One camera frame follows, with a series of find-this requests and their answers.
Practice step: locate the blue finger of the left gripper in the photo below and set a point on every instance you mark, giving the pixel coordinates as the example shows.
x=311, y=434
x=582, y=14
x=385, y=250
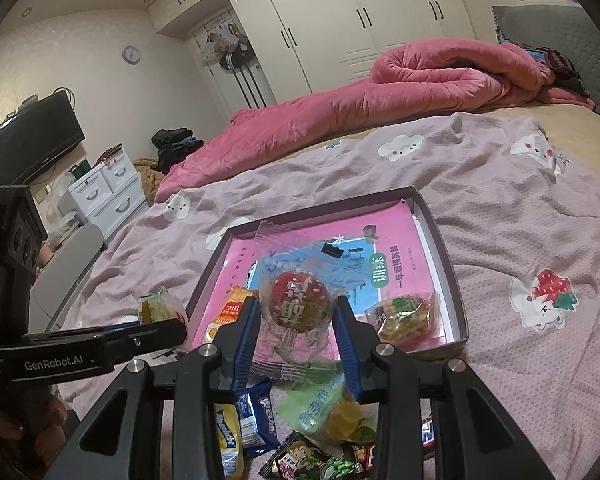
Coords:
x=125, y=341

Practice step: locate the blue biscuit packet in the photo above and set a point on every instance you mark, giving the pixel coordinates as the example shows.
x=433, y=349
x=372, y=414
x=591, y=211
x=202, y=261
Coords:
x=257, y=420

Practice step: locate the grey padded headboard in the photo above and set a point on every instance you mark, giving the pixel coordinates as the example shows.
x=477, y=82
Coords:
x=566, y=29

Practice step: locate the cream wardrobe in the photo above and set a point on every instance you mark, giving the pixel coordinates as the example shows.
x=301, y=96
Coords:
x=308, y=46

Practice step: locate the green label cookie packet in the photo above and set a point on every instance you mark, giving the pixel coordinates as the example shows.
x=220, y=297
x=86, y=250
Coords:
x=410, y=322

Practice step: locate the white drawer cabinet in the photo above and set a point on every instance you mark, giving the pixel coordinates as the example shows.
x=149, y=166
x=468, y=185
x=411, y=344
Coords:
x=107, y=195

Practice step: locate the black flat television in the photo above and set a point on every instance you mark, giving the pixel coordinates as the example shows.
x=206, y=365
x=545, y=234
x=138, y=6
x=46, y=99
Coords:
x=36, y=137

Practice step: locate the green peas snack packet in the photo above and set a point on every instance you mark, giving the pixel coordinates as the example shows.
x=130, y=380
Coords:
x=300, y=458

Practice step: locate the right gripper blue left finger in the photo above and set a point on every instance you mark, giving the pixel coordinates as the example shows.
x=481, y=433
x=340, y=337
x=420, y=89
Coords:
x=249, y=322

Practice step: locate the green bag yellow pastry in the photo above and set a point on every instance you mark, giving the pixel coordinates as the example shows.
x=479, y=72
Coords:
x=321, y=407

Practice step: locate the hanging bags on door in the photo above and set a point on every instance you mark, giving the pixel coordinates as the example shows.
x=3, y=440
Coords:
x=228, y=46

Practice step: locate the dark patterned clothes on bed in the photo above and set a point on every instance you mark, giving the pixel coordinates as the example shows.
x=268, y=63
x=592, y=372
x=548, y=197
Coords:
x=565, y=73

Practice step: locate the dark shallow cardboard tray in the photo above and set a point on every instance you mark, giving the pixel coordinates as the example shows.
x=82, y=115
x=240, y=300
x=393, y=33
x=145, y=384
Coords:
x=330, y=269

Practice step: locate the brown fuzzy blanket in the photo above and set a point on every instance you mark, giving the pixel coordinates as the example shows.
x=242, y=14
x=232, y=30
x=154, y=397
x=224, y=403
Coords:
x=150, y=176

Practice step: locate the round wall clock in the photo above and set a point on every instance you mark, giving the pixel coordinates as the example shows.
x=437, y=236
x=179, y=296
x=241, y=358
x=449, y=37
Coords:
x=131, y=55

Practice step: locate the pink Chinese picture book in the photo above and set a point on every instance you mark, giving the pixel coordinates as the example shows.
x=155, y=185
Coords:
x=330, y=264

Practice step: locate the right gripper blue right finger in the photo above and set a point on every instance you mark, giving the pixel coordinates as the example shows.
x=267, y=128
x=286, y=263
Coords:
x=345, y=327

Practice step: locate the yellow wafer bar packet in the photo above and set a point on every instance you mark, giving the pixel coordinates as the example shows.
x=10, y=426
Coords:
x=230, y=440

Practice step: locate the red round snack packet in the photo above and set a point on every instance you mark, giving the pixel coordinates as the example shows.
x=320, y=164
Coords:
x=298, y=281

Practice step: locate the orange bread snack packet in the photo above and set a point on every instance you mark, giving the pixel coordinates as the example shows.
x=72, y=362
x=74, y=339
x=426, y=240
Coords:
x=231, y=306

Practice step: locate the small layered cake packet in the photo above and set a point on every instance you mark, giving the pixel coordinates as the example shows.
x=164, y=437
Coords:
x=160, y=306

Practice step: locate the brown Snickers bar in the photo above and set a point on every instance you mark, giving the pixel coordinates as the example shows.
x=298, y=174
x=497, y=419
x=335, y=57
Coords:
x=427, y=434

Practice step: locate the pink cartoon bed sheet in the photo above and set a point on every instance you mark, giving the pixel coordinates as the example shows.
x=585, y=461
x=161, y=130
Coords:
x=516, y=196

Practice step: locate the dark clothes pile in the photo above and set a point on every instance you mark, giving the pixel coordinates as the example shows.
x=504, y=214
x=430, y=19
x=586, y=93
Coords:
x=173, y=146

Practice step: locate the person's left hand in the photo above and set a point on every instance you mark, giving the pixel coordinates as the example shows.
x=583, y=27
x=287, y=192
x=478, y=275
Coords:
x=46, y=444

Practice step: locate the pink quilted duvet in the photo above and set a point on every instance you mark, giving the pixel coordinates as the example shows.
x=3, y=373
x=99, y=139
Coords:
x=423, y=78

